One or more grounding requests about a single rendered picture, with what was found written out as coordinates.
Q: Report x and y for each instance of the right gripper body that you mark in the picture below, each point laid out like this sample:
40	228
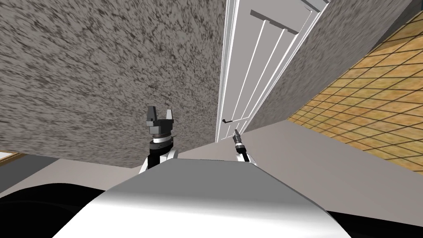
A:
237	136

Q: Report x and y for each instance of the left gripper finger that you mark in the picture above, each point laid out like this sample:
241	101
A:
151	113
169	115

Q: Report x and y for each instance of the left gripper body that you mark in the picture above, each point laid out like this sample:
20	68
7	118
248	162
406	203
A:
161	126

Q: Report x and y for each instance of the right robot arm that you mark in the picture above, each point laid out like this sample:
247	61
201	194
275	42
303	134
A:
241	150

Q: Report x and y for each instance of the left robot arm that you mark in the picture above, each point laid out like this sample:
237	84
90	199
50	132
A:
156	154

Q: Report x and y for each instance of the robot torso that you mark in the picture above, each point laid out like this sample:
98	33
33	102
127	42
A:
205	198

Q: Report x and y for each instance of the white panelled door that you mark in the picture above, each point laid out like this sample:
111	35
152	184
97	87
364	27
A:
251	49

